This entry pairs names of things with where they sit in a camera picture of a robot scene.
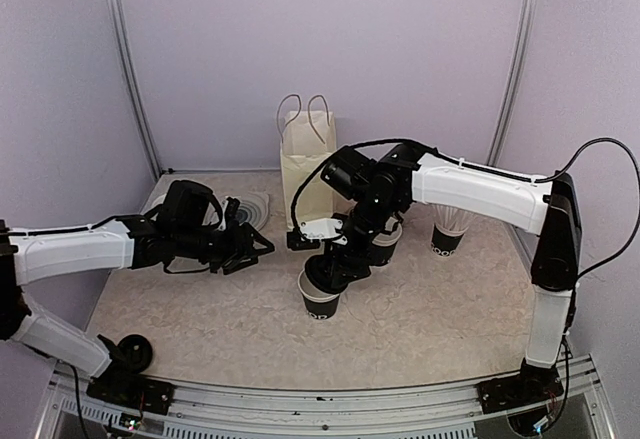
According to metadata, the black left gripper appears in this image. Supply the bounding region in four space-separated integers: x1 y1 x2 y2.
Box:
175 218 274 274

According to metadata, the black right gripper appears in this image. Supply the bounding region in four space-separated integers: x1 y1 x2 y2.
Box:
325 192 400 286

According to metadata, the black paper coffee cup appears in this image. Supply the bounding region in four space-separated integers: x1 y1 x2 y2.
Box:
297 271 340 320

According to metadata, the black plastic cup lid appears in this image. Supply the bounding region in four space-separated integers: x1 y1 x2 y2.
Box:
304 255 349 295

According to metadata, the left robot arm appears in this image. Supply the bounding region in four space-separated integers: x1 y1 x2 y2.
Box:
1 180 275 404

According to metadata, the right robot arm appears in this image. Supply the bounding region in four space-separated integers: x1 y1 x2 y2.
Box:
292 138 590 403

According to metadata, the cream paper takeout bag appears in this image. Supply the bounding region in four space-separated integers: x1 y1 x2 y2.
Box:
276 94 337 231

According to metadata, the black cup holding straws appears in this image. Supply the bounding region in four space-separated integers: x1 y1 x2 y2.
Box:
430 224 468 258

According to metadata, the white wrapped straws bundle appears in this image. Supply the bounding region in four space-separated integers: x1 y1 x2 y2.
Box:
433 204 475 237

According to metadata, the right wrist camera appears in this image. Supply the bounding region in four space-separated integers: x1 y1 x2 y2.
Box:
286 218 347 251

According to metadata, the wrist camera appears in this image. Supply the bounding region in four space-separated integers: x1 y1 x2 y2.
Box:
286 218 347 251
216 197 247 231

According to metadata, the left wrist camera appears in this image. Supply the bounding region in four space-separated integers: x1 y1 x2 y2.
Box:
216 197 247 231

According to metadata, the aluminium front frame rail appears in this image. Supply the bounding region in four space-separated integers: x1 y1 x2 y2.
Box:
34 353 626 439

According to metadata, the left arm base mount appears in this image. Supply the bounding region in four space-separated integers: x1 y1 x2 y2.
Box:
87 373 175 415

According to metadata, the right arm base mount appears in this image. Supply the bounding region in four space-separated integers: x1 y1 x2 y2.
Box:
476 375 564 414

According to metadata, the left aluminium frame post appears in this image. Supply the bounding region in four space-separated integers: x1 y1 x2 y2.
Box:
107 0 163 180

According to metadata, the aluminium frame post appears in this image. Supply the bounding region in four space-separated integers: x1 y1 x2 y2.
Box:
107 0 163 180
486 0 537 166

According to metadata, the right aluminium frame post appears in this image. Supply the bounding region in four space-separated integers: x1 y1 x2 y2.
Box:
486 0 537 166

